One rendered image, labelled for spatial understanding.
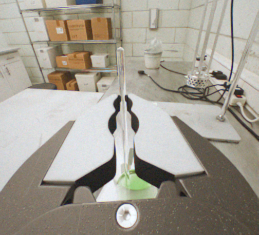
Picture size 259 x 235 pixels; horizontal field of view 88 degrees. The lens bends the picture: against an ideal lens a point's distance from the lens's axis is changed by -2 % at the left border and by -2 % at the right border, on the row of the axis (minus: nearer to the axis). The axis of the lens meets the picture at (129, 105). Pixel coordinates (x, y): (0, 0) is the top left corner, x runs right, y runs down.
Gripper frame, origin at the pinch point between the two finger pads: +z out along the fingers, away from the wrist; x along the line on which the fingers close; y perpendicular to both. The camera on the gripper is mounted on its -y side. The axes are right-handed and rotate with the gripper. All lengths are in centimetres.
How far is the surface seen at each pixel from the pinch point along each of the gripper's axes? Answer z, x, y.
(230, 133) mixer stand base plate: 18.9, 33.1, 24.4
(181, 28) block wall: 220, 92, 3
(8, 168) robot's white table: 12.1, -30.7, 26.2
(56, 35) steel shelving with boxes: 225, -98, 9
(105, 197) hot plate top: -0.3, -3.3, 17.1
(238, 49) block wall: 63, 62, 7
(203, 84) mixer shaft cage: 26.2, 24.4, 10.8
